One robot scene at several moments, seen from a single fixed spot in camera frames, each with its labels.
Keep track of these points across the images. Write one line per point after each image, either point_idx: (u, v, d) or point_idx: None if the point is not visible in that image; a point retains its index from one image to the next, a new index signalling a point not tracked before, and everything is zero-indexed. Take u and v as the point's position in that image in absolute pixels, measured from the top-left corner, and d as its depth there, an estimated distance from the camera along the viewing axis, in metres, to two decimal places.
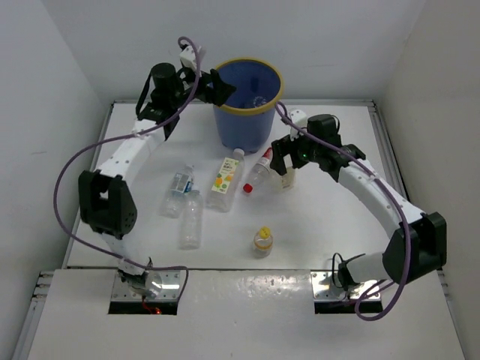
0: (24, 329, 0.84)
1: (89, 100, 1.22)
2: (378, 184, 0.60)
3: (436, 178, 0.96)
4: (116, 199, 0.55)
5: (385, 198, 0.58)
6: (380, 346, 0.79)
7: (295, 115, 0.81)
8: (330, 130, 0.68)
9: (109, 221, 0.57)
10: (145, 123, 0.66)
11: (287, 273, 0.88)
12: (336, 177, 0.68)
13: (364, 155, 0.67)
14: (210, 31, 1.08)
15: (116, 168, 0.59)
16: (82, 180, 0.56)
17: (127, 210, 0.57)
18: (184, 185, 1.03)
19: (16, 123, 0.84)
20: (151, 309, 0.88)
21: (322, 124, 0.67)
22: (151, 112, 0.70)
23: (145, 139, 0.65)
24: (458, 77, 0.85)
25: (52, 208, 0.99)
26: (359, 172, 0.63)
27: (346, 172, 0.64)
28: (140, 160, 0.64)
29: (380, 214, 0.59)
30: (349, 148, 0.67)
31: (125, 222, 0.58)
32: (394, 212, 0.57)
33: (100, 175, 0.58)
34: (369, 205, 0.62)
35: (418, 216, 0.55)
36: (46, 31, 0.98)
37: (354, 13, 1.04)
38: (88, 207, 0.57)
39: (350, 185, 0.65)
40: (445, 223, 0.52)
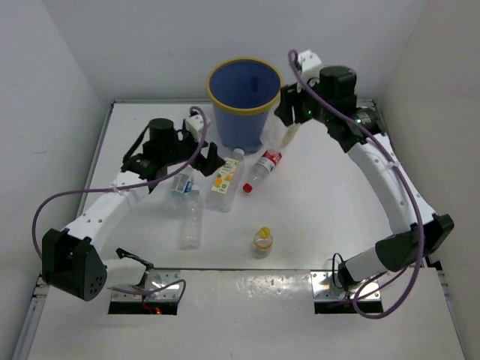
0: (24, 329, 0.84)
1: (88, 99, 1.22)
2: (395, 173, 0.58)
3: (436, 178, 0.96)
4: (79, 268, 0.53)
5: (398, 191, 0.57)
6: (381, 346, 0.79)
7: (305, 62, 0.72)
8: (346, 89, 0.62)
9: (73, 286, 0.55)
10: (127, 177, 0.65)
11: (287, 273, 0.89)
12: (346, 147, 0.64)
13: (382, 129, 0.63)
14: (210, 32, 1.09)
15: (86, 230, 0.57)
16: (46, 241, 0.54)
17: (91, 276, 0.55)
18: (184, 185, 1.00)
19: (16, 121, 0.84)
20: (151, 309, 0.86)
21: (340, 79, 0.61)
22: (136, 163, 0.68)
23: (124, 193, 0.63)
24: (457, 78, 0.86)
25: (51, 207, 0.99)
26: (376, 154, 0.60)
27: (361, 150, 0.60)
28: (115, 217, 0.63)
29: (389, 203, 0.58)
30: (367, 115, 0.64)
31: (90, 288, 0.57)
32: (406, 210, 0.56)
33: (69, 236, 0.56)
34: (377, 190, 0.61)
35: (430, 217, 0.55)
36: (46, 31, 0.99)
37: (353, 12, 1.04)
38: (50, 269, 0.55)
39: (362, 164, 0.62)
40: (452, 224, 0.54)
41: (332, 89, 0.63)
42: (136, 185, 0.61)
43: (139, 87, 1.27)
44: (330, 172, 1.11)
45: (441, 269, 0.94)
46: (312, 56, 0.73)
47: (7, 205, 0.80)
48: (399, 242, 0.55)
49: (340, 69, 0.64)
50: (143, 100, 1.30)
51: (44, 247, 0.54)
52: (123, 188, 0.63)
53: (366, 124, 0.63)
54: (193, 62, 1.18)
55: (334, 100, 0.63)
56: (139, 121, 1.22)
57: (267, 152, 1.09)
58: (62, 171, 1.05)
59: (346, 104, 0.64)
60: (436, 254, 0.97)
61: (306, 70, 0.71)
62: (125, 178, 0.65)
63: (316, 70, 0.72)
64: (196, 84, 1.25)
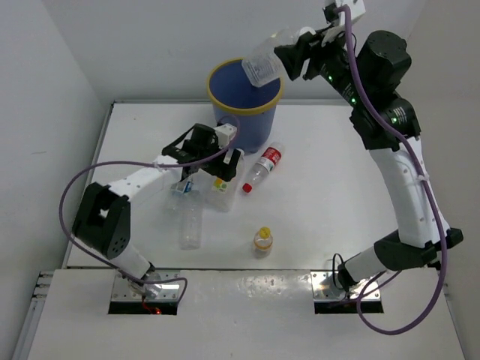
0: (24, 329, 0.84)
1: (88, 98, 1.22)
2: (421, 188, 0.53)
3: (436, 178, 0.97)
4: (112, 221, 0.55)
5: (421, 208, 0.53)
6: (381, 346, 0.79)
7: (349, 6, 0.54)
8: (392, 79, 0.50)
9: (97, 240, 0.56)
10: (168, 158, 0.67)
11: (287, 273, 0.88)
12: (370, 143, 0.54)
13: (416, 130, 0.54)
14: (210, 32, 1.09)
15: (124, 190, 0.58)
16: (89, 190, 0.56)
17: (119, 234, 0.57)
18: (184, 185, 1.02)
19: (16, 121, 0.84)
20: (151, 309, 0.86)
21: (394, 64, 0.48)
22: (175, 151, 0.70)
23: (163, 172, 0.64)
24: (457, 79, 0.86)
25: (50, 207, 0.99)
26: (407, 163, 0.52)
27: (392, 159, 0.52)
28: (151, 190, 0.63)
29: (406, 216, 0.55)
30: (403, 108, 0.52)
31: (114, 246, 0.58)
32: (424, 226, 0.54)
33: (108, 191, 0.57)
34: (395, 198, 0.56)
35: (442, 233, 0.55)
36: (46, 31, 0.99)
37: None
38: (83, 218, 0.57)
39: (386, 169, 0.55)
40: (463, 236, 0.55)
41: (378, 72, 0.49)
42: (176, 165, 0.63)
43: (139, 87, 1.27)
44: (330, 172, 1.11)
45: (441, 269, 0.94)
46: (356, 1, 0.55)
47: (7, 205, 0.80)
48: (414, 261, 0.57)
49: (394, 46, 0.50)
50: (143, 100, 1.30)
51: (86, 195, 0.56)
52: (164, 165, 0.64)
53: (400, 121, 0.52)
54: (193, 62, 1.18)
55: (373, 88, 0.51)
56: (139, 121, 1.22)
57: (267, 151, 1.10)
58: (62, 171, 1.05)
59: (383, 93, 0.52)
60: None
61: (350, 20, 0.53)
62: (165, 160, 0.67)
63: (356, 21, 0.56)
64: (196, 84, 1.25)
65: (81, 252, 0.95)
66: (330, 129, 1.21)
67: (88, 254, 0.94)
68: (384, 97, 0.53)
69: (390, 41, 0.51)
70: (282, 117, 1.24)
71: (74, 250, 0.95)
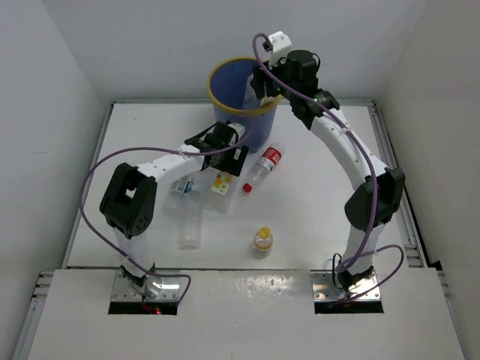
0: (25, 329, 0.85)
1: (88, 99, 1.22)
2: (349, 137, 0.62)
3: (436, 179, 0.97)
4: (140, 198, 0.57)
5: (352, 151, 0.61)
6: (381, 346, 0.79)
7: (276, 43, 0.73)
8: (309, 74, 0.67)
9: (123, 217, 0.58)
10: (190, 147, 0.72)
11: (286, 273, 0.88)
12: (308, 125, 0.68)
13: (338, 105, 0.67)
14: (210, 32, 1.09)
15: (153, 172, 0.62)
16: (120, 168, 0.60)
17: (144, 213, 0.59)
18: (184, 185, 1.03)
19: (17, 121, 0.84)
20: (151, 309, 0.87)
21: (304, 65, 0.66)
22: (197, 142, 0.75)
23: (186, 159, 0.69)
24: (457, 78, 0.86)
25: (51, 207, 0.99)
26: (331, 123, 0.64)
27: (319, 123, 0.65)
28: (173, 175, 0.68)
29: (346, 166, 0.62)
30: (323, 97, 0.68)
31: (137, 225, 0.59)
32: (361, 166, 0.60)
33: (136, 172, 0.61)
34: (338, 157, 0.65)
35: (382, 171, 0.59)
36: (46, 31, 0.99)
37: (353, 13, 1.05)
38: (112, 196, 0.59)
39: (322, 136, 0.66)
40: (403, 176, 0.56)
41: (298, 73, 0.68)
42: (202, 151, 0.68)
43: (139, 88, 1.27)
44: (329, 171, 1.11)
45: (441, 269, 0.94)
46: (283, 37, 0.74)
47: (7, 205, 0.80)
48: (357, 196, 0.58)
49: (307, 55, 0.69)
50: (143, 101, 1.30)
51: (116, 173, 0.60)
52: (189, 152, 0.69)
53: (322, 103, 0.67)
54: (193, 62, 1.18)
55: (298, 83, 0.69)
56: (139, 121, 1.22)
57: (267, 151, 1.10)
58: (62, 171, 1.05)
59: (309, 87, 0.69)
60: (436, 254, 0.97)
61: (275, 52, 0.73)
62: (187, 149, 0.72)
63: (287, 50, 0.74)
64: (196, 85, 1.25)
65: (81, 252, 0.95)
66: None
67: (88, 254, 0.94)
68: (312, 91, 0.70)
69: (305, 53, 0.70)
70: (282, 117, 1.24)
71: (74, 251, 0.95)
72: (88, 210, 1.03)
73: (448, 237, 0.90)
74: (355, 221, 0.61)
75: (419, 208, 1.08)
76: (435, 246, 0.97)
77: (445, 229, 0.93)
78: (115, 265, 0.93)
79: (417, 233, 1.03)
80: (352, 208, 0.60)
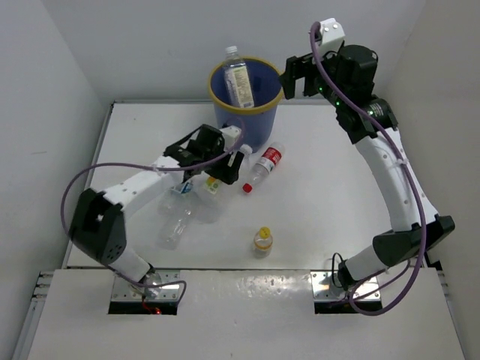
0: (25, 329, 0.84)
1: (88, 98, 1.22)
2: (403, 171, 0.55)
3: (436, 179, 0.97)
4: (106, 226, 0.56)
5: (404, 190, 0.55)
6: (382, 346, 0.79)
7: (326, 33, 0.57)
8: (364, 78, 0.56)
9: (91, 245, 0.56)
10: (168, 161, 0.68)
11: (287, 273, 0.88)
12: (353, 139, 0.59)
13: (395, 124, 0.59)
14: (210, 32, 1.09)
15: (121, 196, 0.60)
16: (85, 196, 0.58)
17: (112, 241, 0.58)
18: (182, 186, 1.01)
19: (16, 122, 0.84)
20: (151, 309, 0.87)
21: (362, 66, 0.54)
22: (177, 151, 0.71)
23: (162, 175, 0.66)
24: (457, 78, 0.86)
25: (50, 207, 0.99)
26: (386, 150, 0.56)
27: (370, 145, 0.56)
28: (148, 194, 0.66)
29: (392, 202, 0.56)
30: (380, 105, 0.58)
31: (108, 251, 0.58)
32: (409, 208, 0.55)
33: (103, 198, 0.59)
34: (382, 188, 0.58)
35: (431, 218, 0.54)
36: (46, 31, 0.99)
37: (353, 13, 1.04)
38: (78, 224, 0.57)
39: (368, 160, 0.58)
40: (452, 226, 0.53)
41: (351, 75, 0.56)
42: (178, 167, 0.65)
43: (139, 88, 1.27)
44: (330, 172, 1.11)
45: (440, 269, 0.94)
46: (337, 25, 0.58)
47: (7, 205, 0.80)
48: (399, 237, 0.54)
49: (364, 53, 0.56)
50: (143, 100, 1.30)
51: (82, 202, 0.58)
52: (163, 169, 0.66)
53: (379, 116, 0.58)
54: (193, 62, 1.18)
55: (350, 88, 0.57)
56: (139, 121, 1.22)
57: (267, 151, 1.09)
58: (62, 171, 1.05)
59: (361, 92, 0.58)
60: (436, 255, 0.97)
61: (325, 44, 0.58)
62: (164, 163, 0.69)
63: (339, 43, 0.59)
64: (196, 84, 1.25)
65: (81, 252, 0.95)
66: (330, 128, 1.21)
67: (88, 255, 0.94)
68: (363, 98, 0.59)
69: (362, 49, 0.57)
70: (282, 117, 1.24)
71: (75, 250, 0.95)
72: None
73: (449, 237, 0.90)
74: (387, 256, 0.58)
75: None
76: (435, 246, 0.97)
77: None
78: None
79: None
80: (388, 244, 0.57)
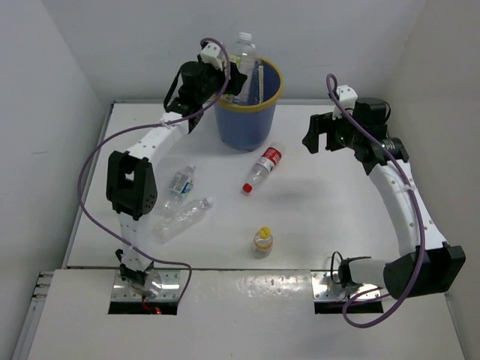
0: (24, 330, 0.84)
1: (88, 98, 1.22)
2: (410, 197, 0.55)
3: (437, 178, 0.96)
4: (139, 181, 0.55)
5: (410, 213, 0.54)
6: (381, 346, 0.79)
7: (343, 92, 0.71)
8: (376, 118, 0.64)
9: (130, 201, 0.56)
10: (173, 115, 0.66)
11: (287, 273, 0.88)
12: (367, 169, 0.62)
13: (407, 156, 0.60)
14: (210, 32, 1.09)
15: (144, 152, 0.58)
16: (112, 157, 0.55)
17: (148, 191, 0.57)
18: (182, 185, 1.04)
19: (16, 121, 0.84)
20: (151, 309, 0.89)
21: (372, 108, 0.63)
22: (176, 106, 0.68)
23: (172, 129, 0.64)
24: (457, 78, 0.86)
25: (51, 207, 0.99)
26: (394, 176, 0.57)
27: (379, 172, 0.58)
28: (164, 148, 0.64)
29: (399, 226, 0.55)
30: (392, 143, 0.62)
31: (146, 202, 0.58)
32: (415, 231, 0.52)
33: (128, 157, 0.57)
34: (391, 214, 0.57)
35: (439, 244, 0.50)
36: (46, 31, 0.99)
37: (354, 13, 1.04)
38: (114, 185, 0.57)
39: (379, 187, 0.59)
40: (463, 258, 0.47)
41: (364, 117, 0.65)
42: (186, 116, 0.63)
43: (139, 88, 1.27)
44: (329, 172, 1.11)
45: None
46: (349, 88, 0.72)
47: (7, 205, 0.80)
48: (403, 262, 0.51)
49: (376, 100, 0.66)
50: (143, 100, 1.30)
51: (109, 163, 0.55)
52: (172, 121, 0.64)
53: (390, 151, 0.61)
54: None
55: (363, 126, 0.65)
56: (139, 121, 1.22)
57: (267, 151, 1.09)
58: (63, 171, 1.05)
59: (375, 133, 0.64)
60: None
61: (343, 100, 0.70)
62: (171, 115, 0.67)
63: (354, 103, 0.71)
64: None
65: (81, 253, 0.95)
66: None
67: (88, 255, 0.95)
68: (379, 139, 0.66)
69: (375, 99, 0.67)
70: (282, 117, 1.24)
71: (75, 251, 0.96)
72: (88, 211, 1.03)
73: (448, 237, 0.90)
74: (392, 287, 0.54)
75: None
76: None
77: (445, 228, 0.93)
78: (116, 266, 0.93)
79: None
80: (392, 273, 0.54)
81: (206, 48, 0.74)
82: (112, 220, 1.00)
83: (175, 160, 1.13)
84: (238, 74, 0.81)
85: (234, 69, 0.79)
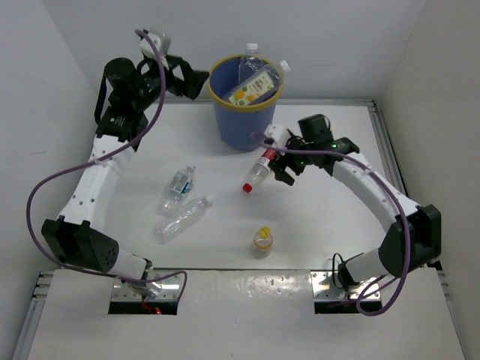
0: (24, 330, 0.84)
1: (88, 98, 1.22)
2: (373, 178, 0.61)
3: (437, 178, 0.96)
4: (85, 250, 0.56)
5: (380, 192, 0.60)
6: (381, 346, 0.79)
7: None
8: (320, 128, 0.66)
9: (88, 262, 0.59)
10: (109, 139, 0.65)
11: (287, 273, 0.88)
12: (330, 171, 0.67)
13: (358, 149, 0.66)
14: (210, 31, 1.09)
15: (80, 210, 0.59)
16: (45, 229, 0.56)
17: (103, 250, 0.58)
18: (182, 185, 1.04)
19: (16, 121, 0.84)
20: (151, 309, 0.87)
21: (313, 121, 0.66)
22: (110, 122, 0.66)
23: (106, 166, 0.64)
24: (457, 79, 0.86)
25: (51, 207, 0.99)
26: (354, 166, 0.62)
27: (340, 166, 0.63)
28: (106, 190, 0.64)
29: (375, 206, 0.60)
30: (342, 142, 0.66)
31: (106, 261, 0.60)
32: (390, 205, 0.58)
33: (64, 223, 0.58)
34: (364, 199, 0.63)
35: (413, 209, 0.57)
36: (46, 31, 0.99)
37: (353, 13, 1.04)
38: (61, 254, 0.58)
39: (346, 180, 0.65)
40: (439, 214, 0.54)
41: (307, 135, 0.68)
42: (115, 151, 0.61)
43: None
44: None
45: (440, 270, 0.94)
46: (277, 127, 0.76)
47: (7, 205, 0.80)
48: (391, 238, 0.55)
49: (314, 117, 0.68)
50: None
51: (46, 238, 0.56)
52: (103, 157, 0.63)
53: (341, 148, 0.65)
54: (193, 63, 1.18)
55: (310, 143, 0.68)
56: None
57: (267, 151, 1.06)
58: (63, 171, 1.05)
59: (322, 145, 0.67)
60: None
61: None
62: (104, 145, 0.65)
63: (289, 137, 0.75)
64: None
65: None
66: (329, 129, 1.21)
67: None
68: None
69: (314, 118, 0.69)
70: (282, 118, 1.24)
71: None
72: None
73: (449, 237, 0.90)
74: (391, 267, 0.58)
75: None
76: None
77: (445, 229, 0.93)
78: None
79: None
80: (385, 254, 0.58)
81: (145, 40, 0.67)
82: (112, 220, 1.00)
83: (175, 160, 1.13)
84: (189, 70, 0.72)
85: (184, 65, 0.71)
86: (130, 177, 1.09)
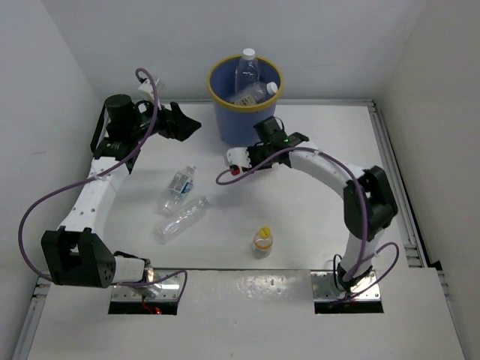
0: (24, 330, 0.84)
1: (88, 98, 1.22)
2: (323, 157, 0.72)
3: (437, 178, 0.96)
4: (87, 256, 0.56)
5: (331, 166, 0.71)
6: (381, 347, 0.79)
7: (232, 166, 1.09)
8: (274, 127, 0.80)
9: (87, 276, 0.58)
10: (105, 160, 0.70)
11: (286, 273, 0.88)
12: (289, 163, 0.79)
13: (307, 139, 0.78)
14: (209, 31, 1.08)
15: (82, 219, 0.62)
16: (46, 238, 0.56)
17: (103, 260, 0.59)
18: (182, 185, 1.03)
19: (16, 121, 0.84)
20: (151, 309, 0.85)
21: (265, 122, 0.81)
22: (107, 147, 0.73)
23: (107, 179, 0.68)
24: (456, 80, 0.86)
25: (52, 206, 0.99)
26: (306, 152, 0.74)
27: (295, 155, 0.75)
28: (104, 204, 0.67)
29: (329, 179, 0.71)
30: (294, 136, 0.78)
31: (104, 274, 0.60)
32: (341, 174, 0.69)
33: (65, 232, 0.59)
34: (320, 176, 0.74)
35: (361, 173, 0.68)
36: (46, 32, 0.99)
37: (353, 13, 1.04)
38: (58, 269, 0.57)
39: (302, 165, 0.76)
40: (382, 172, 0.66)
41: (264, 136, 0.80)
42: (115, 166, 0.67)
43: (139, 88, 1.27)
44: None
45: (441, 269, 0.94)
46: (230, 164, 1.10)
47: (7, 205, 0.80)
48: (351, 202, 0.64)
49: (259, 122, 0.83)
50: None
51: (46, 249, 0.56)
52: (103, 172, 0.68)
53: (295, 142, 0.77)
54: (193, 63, 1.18)
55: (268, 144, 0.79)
56: None
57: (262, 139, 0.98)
58: (63, 171, 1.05)
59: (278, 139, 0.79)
60: (436, 255, 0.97)
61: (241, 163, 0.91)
62: (103, 165, 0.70)
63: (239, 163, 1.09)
64: (196, 85, 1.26)
65: None
66: (330, 129, 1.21)
67: None
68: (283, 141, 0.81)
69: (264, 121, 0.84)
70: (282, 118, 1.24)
71: None
72: None
73: (449, 238, 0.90)
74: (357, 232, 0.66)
75: (418, 208, 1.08)
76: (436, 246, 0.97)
77: (444, 229, 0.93)
78: None
79: (417, 233, 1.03)
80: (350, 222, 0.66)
81: (144, 83, 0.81)
82: (112, 220, 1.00)
83: (175, 160, 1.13)
84: (181, 117, 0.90)
85: (176, 109, 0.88)
86: (130, 177, 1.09)
